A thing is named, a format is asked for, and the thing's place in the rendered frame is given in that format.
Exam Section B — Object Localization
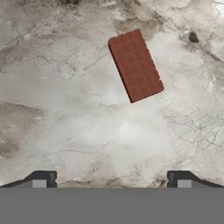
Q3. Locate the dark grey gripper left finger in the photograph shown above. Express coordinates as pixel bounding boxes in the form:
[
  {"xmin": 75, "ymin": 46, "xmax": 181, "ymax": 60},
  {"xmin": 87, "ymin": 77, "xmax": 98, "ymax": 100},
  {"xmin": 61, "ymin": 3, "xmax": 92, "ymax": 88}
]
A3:
[{"xmin": 0, "ymin": 170, "xmax": 58, "ymax": 189}]

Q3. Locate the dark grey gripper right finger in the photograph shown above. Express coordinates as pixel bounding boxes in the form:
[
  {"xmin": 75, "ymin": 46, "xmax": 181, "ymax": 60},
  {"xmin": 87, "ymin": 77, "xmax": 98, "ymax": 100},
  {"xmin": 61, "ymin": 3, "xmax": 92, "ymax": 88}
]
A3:
[{"xmin": 166, "ymin": 170, "xmax": 224, "ymax": 189}]

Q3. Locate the brown chocolate bar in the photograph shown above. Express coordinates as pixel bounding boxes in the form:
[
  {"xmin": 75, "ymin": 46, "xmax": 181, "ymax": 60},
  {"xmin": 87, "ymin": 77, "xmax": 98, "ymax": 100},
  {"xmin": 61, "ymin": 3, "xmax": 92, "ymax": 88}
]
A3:
[{"xmin": 108, "ymin": 28, "xmax": 165, "ymax": 104}]

